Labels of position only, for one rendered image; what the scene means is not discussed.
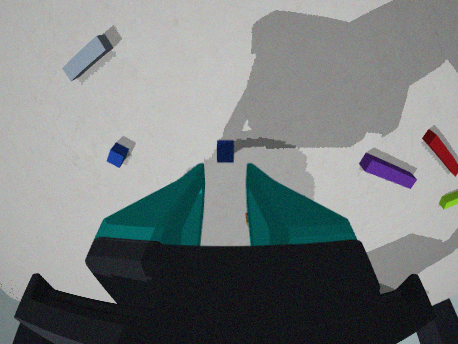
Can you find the red rod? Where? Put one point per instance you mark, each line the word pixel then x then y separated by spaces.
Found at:
pixel 434 142

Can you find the lime green rod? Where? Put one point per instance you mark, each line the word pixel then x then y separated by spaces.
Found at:
pixel 449 200

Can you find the purple rod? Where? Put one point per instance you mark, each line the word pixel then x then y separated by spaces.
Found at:
pixel 386 170

